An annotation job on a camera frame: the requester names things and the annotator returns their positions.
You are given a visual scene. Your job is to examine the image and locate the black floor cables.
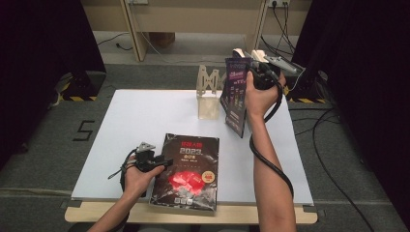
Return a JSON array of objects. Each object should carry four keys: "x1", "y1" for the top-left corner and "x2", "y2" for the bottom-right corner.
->
[{"x1": 288, "y1": 107, "x2": 376, "y2": 232}]

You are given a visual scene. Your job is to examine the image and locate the person's right hand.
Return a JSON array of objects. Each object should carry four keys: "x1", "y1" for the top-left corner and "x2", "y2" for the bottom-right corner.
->
[{"x1": 244, "y1": 71, "x2": 287, "y2": 123}]

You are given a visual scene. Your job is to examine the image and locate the thin white cable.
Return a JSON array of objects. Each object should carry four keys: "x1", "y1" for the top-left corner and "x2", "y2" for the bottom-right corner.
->
[{"x1": 138, "y1": 30, "x2": 306, "y2": 93}]

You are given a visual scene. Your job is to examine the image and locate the black cables from wall socket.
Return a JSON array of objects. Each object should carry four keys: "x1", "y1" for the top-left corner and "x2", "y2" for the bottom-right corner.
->
[{"x1": 260, "y1": 0, "x2": 306, "y2": 73}]

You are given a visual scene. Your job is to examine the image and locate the black stand base striped tape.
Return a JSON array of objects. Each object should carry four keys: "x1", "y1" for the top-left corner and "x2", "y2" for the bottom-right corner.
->
[
  {"x1": 59, "y1": 70, "x2": 107, "y2": 102},
  {"x1": 279, "y1": 69, "x2": 334, "y2": 104}
]

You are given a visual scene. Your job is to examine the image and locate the beige wooden desk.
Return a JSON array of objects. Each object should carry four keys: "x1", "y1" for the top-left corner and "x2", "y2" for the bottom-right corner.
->
[{"x1": 80, "y1": 0, "x2": 313, "y2": 64}]

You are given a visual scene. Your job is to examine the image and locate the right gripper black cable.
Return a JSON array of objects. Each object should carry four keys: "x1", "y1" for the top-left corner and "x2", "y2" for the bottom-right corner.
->
[{"x1": 249, "y1": 62, "x2": 295, "y2": 198}]

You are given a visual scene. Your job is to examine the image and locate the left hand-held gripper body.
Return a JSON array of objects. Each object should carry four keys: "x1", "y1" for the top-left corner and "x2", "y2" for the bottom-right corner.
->
[{"x1": 130, "y1": 141, "x2": 162, "y2": 173}]

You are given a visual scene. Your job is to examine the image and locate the purple book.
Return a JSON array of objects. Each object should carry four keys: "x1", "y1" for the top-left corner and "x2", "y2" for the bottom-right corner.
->
[{"x1": 220, "y1": 47, "x2": 254, "y2": 139}]

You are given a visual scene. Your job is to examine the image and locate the person's left hand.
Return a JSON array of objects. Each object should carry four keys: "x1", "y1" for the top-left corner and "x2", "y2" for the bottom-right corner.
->
[{"x1": 123, "y1": 156, "x2": 166, "y2": 198}]

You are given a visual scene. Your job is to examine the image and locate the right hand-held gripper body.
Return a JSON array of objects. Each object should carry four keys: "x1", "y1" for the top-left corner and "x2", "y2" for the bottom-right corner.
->
[{"x1": 249, "y1": 54, "x2": 300, "y2": 91}]

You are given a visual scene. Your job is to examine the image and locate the white table sheet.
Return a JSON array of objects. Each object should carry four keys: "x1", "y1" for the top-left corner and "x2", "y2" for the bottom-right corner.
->
[{"x1": 71, "y1": 89, "x2": 314, "y2": 207}]

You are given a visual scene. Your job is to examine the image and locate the black cable with plug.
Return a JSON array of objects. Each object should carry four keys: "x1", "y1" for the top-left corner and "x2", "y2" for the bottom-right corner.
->
[{"x1": 96, "y1": 31, "x2": 133, "y2": 52}]

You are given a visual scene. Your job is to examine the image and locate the beige expandable book rack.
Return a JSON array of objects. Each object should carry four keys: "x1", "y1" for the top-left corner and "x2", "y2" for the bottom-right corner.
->
[{"x1": 195, "y1": 65, "x2": 227, "y2": 121}]

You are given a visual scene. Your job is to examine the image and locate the black curtain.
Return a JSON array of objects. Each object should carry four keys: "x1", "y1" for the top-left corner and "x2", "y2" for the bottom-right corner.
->
[
  {"x1": 0, "y1": 0, "x2": 107, "y2": 170},
  {"x1": 291, "y1": 0, "x2": 410, "y2": 221}
]

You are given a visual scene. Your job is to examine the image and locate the black book with red print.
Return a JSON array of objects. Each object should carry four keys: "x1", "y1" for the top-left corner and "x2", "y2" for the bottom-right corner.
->
[{"x1": 148, "y1": 132, "x2": 220, "y2": 213}]

